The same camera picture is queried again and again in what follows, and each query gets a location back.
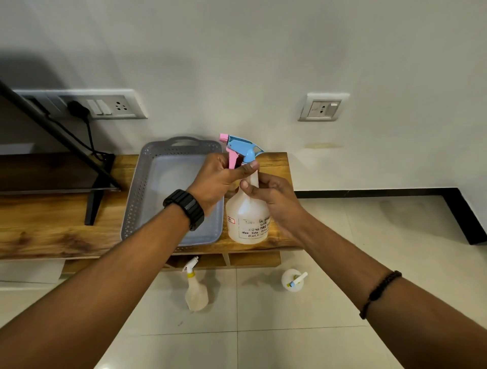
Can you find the person's left hand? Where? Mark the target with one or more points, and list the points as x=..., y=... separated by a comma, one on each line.
x=208, y=181

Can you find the small white wall socket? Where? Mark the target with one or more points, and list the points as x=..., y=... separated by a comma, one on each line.
x=322, y=107

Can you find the white spray bottle blue nozzle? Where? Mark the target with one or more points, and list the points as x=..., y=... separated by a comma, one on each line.
x=293, y=280

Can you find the person's right thumb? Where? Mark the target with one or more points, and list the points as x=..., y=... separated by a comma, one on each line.
x=252, y=189

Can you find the white spray bottle blue trigger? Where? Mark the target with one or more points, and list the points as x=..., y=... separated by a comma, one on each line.
x=246, y=205

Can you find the person's left forearm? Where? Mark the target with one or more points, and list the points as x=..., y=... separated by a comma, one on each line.
x=95, y=283

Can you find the white spray bottle yellow collar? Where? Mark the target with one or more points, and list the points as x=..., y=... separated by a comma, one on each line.
x=194, y=289

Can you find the person's right hand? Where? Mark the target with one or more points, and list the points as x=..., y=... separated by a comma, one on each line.
x=277, y=201

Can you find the wooden tv console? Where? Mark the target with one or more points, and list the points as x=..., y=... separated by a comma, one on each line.
x=125, y=224

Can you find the wide white wall switchboard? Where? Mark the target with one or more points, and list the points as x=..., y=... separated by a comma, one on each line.
x=87, y=104

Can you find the person's right forearm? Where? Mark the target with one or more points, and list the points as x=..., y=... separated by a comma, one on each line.
x=384, y=304

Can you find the black television with stand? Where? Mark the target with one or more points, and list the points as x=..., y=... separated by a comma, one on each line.
x=57, y=152

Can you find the person's left thumb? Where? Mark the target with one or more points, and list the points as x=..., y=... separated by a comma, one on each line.
x=245, y=169

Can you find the grey perforated plastic tray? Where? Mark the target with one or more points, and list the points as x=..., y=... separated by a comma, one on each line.
x=163, y=182

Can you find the black wristwatch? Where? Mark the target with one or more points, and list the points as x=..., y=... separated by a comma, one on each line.
x=185, y=207

